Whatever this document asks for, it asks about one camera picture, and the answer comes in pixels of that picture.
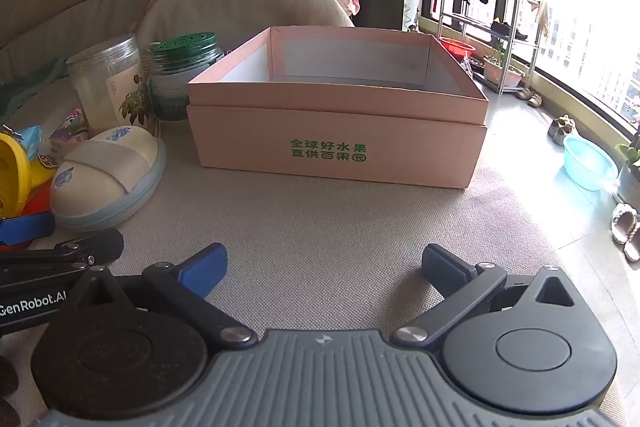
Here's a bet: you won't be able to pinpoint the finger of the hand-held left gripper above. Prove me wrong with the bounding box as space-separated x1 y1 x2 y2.
0 212 57 249
0 228 125 279

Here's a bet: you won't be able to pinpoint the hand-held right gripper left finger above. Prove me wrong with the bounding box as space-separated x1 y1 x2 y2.
70 243 258 351

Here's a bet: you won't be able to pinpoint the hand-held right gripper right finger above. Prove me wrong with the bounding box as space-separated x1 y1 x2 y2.
391 244 593 350

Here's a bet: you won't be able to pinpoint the yellow plastic toy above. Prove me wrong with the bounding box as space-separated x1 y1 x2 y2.
0 132 56 219

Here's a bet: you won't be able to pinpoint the beige cap with yellow brim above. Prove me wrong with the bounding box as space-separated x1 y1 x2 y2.
50 124 168 233

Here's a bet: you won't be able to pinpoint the pink cardboard box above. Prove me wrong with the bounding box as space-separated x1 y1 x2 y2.
186 26 489 190

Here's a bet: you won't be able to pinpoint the red plastic piece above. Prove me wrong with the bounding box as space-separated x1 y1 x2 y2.
20 182 54 221

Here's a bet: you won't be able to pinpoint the blue tissue packet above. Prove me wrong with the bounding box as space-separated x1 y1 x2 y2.
15 124 49 160

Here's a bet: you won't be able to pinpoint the colourful printed tissue packet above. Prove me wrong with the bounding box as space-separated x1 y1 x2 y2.
47 109 92 158

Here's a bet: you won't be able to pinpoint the beige sofa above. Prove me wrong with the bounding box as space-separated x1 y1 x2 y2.
0 0 628 427

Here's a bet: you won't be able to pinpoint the teal cloth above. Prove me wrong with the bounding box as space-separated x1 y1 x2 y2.
0 56 76 118

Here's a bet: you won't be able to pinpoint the clear plastic jar flower label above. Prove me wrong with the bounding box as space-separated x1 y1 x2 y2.
66 34 154 138

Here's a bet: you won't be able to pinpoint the blue basin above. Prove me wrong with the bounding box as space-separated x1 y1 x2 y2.
563 135 620 192

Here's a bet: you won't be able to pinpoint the grey plush slippers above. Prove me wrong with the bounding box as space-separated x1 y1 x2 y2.
547 114 581 146

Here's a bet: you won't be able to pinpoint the white striped slipper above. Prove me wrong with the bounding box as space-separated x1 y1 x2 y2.
612 203 639 244
624 224 640 262

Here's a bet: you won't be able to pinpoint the white rectangular plant pot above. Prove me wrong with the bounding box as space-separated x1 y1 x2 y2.
482 55 524 89

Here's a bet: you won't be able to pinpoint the potted plant grey pot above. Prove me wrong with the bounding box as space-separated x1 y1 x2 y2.
615 132 640 206

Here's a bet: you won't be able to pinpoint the glass jar green lid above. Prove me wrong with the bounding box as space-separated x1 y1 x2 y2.
147 32 226 122

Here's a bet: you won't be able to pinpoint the red basin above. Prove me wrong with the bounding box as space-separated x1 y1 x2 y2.
439 36 476 58

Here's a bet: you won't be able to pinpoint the black shoe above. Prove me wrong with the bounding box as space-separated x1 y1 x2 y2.
490 21 529 42

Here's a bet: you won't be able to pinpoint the white plastic bag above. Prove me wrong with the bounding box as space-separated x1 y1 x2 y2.
402 0 426 32

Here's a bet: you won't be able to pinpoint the metal shelf rack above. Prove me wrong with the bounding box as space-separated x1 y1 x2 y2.
437 0 544 96

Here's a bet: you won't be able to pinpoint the black window frame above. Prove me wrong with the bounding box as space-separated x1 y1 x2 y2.
421 0 640 134

